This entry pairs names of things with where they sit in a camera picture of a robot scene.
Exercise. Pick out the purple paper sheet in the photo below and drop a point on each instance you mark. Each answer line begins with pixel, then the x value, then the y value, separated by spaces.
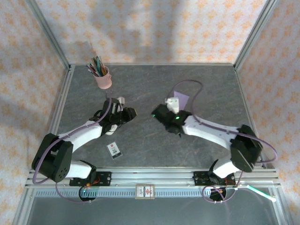
pixel 182 98

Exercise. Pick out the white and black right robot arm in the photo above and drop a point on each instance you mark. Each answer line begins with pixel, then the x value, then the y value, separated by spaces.
pixel 206 131

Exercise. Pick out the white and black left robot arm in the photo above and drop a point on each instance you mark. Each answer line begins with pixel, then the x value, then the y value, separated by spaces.
pixel 79 136

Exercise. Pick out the badge card in clear holder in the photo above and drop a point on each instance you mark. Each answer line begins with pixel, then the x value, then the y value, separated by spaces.
pixel 114 151

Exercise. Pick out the pink pen cup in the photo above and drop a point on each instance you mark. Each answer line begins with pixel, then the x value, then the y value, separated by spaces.
pixel 104 82

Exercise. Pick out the teal pen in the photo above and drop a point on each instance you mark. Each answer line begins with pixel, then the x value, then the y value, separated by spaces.
pixel 101 68

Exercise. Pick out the red pen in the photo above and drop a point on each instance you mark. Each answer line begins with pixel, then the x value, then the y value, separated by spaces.
pixel 92 69

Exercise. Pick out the small box with red label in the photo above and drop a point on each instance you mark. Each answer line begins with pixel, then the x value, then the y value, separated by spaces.
pixel 145 192

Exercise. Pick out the green and white swab stick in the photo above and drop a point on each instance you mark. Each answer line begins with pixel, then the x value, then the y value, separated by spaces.
pixel 257 190

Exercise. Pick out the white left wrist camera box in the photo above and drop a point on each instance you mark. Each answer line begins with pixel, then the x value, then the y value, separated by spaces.
pixel 121 100

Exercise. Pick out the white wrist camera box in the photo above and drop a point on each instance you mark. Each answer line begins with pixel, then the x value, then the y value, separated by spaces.
pixel 121 100
pixel 173 104

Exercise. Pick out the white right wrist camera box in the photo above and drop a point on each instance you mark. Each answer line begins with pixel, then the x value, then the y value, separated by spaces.
pixel 173 104

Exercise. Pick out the aluminium table edge rail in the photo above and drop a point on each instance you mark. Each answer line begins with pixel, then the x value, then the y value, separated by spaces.
pixel 250 131
pixel 59 110
pixel 152 64

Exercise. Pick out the wide aluminium base rail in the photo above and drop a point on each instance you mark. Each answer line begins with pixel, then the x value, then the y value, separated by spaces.
pixel 152 174

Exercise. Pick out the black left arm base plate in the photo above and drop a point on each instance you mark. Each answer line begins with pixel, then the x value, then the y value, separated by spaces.
pixel 105 178

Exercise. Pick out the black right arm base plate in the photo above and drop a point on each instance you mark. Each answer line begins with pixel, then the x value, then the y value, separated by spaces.
pixel 199 179

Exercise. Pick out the aluminium frame post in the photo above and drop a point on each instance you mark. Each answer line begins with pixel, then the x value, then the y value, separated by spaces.
pixel 47 32
pixel 255 35

